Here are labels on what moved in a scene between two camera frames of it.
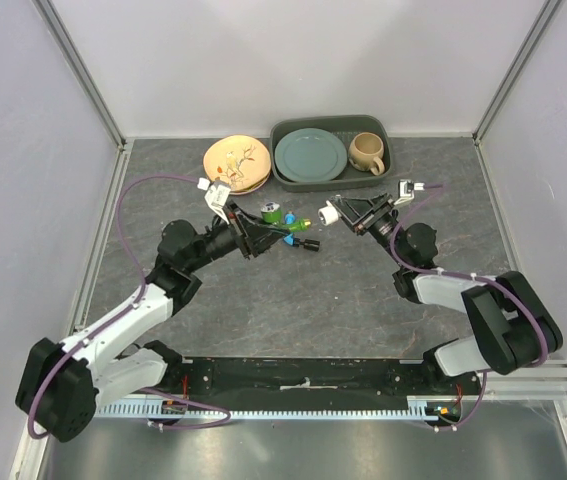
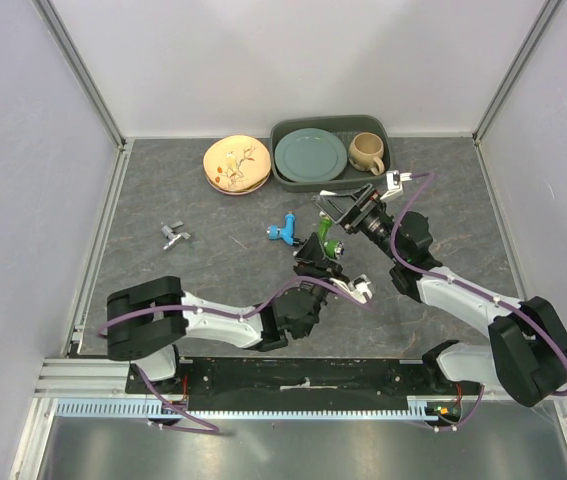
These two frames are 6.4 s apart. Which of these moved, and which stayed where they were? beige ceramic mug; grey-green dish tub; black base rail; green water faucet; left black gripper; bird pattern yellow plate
Moved: green water faucet; left black gripper
Stayed: bird pattern yellow plate; grey-green dish tub; black base rail; beige ceramic mug
